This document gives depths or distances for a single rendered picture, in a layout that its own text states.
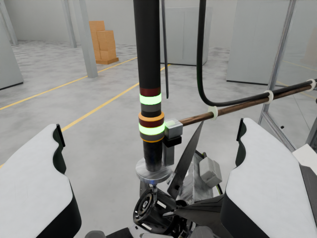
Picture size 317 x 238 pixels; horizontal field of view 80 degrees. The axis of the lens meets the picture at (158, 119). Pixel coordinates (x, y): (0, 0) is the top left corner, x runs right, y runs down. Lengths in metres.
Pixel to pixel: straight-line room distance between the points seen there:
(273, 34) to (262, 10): 0.62
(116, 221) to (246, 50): 4.95
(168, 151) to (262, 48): 5.44
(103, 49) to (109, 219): 7.24
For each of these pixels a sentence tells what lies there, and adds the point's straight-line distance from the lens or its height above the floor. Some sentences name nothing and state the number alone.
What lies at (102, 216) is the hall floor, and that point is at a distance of 2.17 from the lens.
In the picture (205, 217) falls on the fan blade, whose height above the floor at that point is 1.39.
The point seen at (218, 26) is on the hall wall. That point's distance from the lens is 12.44.
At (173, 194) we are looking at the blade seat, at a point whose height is 1.20.
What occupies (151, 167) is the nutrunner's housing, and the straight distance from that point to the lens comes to 0.36.
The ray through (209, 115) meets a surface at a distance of 0.39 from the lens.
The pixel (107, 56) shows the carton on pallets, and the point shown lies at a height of 0.28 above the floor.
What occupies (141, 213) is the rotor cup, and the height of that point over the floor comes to 1.22.
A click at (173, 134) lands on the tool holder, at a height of 1.53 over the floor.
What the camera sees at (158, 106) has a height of 1.60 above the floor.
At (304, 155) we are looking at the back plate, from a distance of 0.73.
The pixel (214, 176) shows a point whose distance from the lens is 0.84.
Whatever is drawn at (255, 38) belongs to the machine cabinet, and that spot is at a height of 1.18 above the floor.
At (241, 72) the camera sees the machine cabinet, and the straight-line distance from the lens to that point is 5.83.
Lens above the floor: 1.72
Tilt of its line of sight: 28 degrees down
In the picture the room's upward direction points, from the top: 1 degrees counter-clockwise
